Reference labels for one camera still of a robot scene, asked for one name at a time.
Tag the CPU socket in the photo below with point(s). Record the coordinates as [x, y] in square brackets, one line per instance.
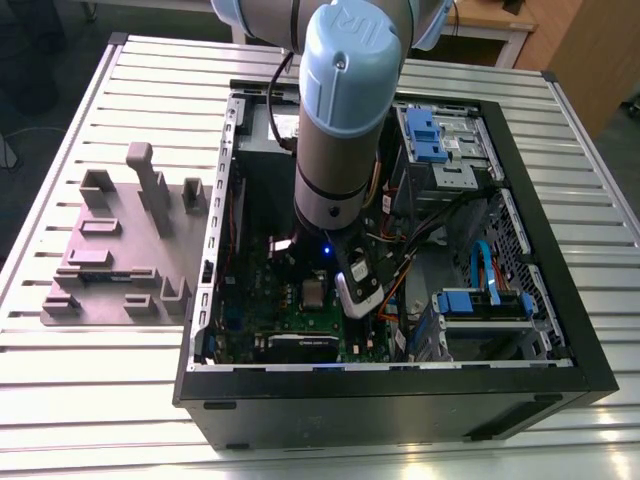
[300, 307]

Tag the silver CPU chip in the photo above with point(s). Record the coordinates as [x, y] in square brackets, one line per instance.
[313, 295]

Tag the silver disk bay cage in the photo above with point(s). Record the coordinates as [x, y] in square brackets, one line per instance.
[490, 327]

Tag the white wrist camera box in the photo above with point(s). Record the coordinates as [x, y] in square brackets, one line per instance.
[360, 307]

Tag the green motherboard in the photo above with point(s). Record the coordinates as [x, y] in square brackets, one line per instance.
[270, 300]

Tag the black PC case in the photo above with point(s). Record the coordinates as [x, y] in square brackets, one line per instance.
[400, 400]

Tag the silver drive cage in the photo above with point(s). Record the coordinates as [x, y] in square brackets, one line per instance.
[450, 175]

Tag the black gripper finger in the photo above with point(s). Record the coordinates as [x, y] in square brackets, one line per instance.
[280, 247]

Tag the grey parts rack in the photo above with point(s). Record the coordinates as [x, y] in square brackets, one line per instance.
[135, 250]

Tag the blue plastic drive bracket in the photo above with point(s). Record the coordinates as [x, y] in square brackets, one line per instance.
[431, 152]
[422, 125]

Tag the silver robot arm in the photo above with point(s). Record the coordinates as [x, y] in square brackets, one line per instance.
[340, 150]

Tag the blue disk carrier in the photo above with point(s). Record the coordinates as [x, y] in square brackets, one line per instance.
[457, 302]

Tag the black graphics card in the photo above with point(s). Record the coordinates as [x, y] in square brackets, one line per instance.
[300, 347]

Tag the wooden desk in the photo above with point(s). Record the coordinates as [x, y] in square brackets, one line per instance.
[495, 15]

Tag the wooden cabinet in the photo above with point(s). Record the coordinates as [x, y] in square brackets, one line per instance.
[595, 50]

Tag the black RAM slot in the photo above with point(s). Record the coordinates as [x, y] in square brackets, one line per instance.
[369, 330]
[354, 332]

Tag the RAM stick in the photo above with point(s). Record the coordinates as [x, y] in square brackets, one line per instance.
[107, 276]

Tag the grey power supply unit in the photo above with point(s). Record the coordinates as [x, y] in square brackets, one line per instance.
[260, 185]

